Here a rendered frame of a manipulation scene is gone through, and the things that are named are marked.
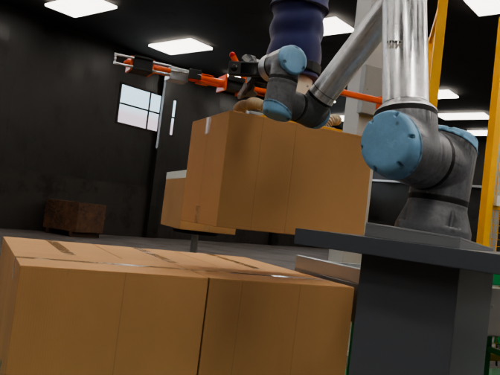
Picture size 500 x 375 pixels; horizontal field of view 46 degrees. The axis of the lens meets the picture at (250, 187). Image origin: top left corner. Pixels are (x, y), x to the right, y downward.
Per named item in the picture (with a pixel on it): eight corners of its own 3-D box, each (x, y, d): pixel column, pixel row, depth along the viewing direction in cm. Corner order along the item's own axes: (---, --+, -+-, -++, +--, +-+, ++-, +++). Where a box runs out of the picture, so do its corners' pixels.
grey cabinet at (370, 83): (382, 118, 368) (387, 72, 369) (387, 117, 363) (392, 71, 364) (356, 113, 359) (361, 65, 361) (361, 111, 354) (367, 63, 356)
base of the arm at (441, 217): (477, 245, 152) (483, 208, 153) (461, 239, 136) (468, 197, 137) (405, 233, 163) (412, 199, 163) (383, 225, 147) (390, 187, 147)
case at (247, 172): (309, 234, 257) (320, 144, 259) (363, 242, 221) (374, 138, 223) (180, 220, 233) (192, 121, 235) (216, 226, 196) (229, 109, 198)
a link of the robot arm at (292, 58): (278, 71, 170) (285, 38, 171) (260, 77, 182) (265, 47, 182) (306, 79, 174) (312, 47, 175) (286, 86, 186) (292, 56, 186)
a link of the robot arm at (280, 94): (301, 123, 177) (309, 85, 178) (275, 113, 170) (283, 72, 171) (280, 124, 184) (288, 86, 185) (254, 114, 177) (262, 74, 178)
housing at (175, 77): (181, 85, 215) (183, 73, 215) (188, 82, 209) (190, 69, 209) (164, 81, 212) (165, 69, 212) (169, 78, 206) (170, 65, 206)
